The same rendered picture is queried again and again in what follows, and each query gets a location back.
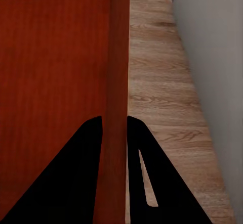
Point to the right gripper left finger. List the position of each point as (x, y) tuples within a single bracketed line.
[(64, 193)]

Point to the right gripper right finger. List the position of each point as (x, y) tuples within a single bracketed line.
[(176, 203)]

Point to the storage box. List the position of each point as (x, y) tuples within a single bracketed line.
[(63, 62)]

